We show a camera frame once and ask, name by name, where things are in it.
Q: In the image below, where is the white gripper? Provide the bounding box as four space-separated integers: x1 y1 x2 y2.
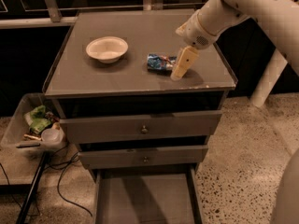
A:
170 9 219 81

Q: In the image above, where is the blue crushed redbull can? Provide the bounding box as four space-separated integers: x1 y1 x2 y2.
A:
147 54 177 71

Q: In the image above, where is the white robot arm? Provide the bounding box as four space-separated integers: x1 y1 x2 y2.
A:
171 0 299 224

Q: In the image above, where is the grey top drawer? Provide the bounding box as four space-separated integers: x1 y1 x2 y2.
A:
60 110 221 144

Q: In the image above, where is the grey drawer cabinet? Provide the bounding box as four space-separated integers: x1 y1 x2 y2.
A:
41 8 239 182

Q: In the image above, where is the grey middle drawer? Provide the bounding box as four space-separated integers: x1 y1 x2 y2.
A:
78 145 208 170

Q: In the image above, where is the grey open bottom drawer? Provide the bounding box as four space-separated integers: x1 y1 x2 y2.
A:
93 164 204 224

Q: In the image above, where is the white bowl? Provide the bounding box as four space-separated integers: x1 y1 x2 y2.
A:
86 36 128 63

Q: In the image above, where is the clear plastic cup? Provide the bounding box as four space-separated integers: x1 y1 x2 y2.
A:
41 129 59 142

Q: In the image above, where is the green snack bag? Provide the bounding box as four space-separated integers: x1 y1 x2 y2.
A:
23 105 51 134

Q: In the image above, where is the clear plastic bin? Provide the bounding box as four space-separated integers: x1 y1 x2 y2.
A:
1 93 67 156

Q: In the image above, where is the black stand leg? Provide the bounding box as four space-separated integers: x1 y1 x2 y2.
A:
16 152 50 224

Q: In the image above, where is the metal window rail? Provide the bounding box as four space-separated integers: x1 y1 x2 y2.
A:
0 0 225 30

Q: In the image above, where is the white diagonal post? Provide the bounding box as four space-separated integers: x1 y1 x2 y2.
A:
249 49 287 107

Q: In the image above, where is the black floor cable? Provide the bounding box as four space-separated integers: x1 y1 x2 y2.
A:
43 143 93 217

